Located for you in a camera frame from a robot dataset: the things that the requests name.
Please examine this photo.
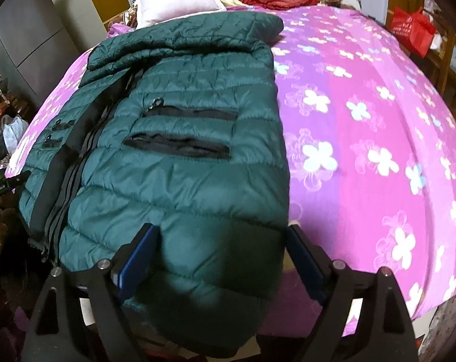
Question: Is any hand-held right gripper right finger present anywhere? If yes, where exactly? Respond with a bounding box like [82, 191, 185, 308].
[286, 224, 419, 362]

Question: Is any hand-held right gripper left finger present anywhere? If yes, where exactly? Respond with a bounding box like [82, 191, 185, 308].
[21, 223, 160, 362]

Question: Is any green puffer jacket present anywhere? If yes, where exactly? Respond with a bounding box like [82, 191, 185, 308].
[18, 11, 292, 349]

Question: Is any white plastic bag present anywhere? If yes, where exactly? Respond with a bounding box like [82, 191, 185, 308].
[1, 115, 30, 156]

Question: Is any pink floral blanket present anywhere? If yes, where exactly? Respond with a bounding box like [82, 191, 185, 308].
[5, 3, 456, 338]

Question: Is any grey refrigerator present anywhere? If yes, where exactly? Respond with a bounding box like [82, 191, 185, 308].
[0, 0, 81, 112]

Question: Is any wooden shelf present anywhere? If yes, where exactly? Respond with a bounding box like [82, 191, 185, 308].
[420, 0, 456, 123]

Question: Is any red shopping bag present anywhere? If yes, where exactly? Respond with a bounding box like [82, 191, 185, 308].
[390, 6, 437, 58]

